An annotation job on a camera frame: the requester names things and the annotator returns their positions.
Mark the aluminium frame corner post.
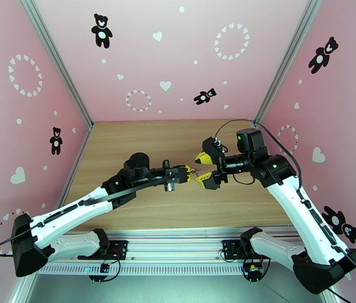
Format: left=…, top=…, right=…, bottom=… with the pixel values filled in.
left=252, top=0, right=326, bottom=124
left=17, top=0, right=94, bottom=131

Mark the grey metal panel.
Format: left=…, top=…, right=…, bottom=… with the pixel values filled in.
left=23, top=273, right=327, bottom=303

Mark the perforated metal vent strip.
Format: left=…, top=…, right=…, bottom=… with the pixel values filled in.
left=37, top=264, right=292, bottom=276

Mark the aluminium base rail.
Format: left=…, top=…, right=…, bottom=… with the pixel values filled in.
left=24, top=226, right=325, bottom=266

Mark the small circuit board yellow connector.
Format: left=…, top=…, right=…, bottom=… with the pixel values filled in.
left=243, top=262, right=265, bottom=281

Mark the aluminium table side rail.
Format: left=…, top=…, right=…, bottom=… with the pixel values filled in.
left=56, top=123, right=94, bottom=218

